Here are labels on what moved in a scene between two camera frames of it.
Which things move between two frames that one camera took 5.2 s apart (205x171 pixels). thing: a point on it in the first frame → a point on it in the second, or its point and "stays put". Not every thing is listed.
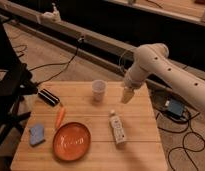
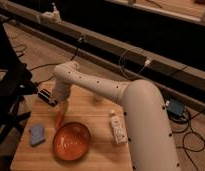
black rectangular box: [49, 97] stays put
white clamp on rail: [52, 16] stays put
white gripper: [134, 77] → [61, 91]
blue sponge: [37, 134] stays put
